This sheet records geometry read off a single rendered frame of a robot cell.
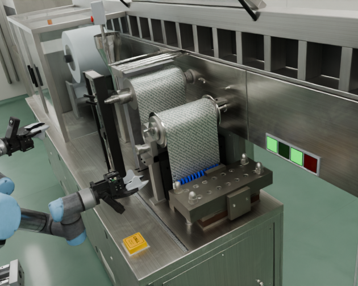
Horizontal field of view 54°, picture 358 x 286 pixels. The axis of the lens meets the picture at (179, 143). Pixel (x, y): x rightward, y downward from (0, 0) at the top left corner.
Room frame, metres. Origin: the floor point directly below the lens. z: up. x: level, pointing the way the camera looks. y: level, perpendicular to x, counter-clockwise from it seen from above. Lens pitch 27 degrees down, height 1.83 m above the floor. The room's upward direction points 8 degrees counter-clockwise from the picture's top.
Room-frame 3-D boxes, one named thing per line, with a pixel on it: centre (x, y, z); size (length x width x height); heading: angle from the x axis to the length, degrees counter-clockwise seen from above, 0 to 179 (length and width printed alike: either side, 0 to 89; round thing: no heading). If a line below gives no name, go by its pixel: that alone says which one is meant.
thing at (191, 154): (1.28, -0.06, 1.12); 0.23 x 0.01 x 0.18; 116
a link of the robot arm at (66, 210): (1.04, 0.43, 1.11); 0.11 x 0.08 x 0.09; 117
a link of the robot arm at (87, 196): (1.08, 0.36, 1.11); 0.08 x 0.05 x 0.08; 27
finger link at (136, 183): (1.13, 0.18, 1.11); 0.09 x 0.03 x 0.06; 108
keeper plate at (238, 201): (1.11, -0.20, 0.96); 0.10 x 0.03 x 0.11; 116
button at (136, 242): (1.03, 0.22, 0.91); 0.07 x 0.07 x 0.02; 26
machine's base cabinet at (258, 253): (2.14, 0.45, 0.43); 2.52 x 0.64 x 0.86; 26
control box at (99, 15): (1.78, 0.30, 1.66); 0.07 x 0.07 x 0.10; 2
